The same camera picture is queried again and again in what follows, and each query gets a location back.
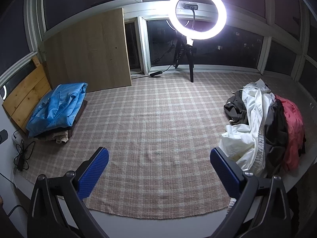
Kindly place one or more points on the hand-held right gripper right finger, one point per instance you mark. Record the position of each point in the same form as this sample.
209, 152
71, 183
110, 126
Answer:
223, 171

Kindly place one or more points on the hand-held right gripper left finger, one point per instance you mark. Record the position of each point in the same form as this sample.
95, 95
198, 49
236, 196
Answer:
95, 168

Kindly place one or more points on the pink shirt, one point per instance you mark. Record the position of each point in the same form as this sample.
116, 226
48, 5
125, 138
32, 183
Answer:
292, 133

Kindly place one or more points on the beige folded garment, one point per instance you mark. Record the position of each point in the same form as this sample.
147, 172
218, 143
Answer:
60, 137

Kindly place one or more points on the dark folded garment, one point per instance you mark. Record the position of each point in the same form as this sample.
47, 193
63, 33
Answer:
76, 122

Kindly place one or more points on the white garment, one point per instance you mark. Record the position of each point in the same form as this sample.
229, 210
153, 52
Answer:
250, 119

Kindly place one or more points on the dark grey garment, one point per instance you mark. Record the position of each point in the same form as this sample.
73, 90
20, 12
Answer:
235, 109

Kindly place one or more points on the dark brown garment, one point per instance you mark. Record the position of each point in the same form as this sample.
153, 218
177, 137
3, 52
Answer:
275, 133

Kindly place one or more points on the plaid blanket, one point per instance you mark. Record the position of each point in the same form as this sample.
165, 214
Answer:
153, 129

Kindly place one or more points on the blue garment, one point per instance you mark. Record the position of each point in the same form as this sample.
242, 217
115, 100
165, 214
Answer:
57, 106

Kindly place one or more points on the black power adapter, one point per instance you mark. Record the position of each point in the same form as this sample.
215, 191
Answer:
19, 164

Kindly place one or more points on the pine wooden board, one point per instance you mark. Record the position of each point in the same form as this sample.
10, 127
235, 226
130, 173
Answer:
27, 91

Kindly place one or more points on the light wooden panel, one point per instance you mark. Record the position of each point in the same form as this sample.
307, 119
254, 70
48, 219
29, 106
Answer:
91, 54

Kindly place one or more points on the black tripod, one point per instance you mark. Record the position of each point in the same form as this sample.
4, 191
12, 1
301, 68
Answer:
183, 52

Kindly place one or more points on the black phone holder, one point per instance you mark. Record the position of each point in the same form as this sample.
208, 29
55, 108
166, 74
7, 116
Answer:
190, 6

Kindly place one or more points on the white window frame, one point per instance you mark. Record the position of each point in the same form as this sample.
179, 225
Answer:
158, 3

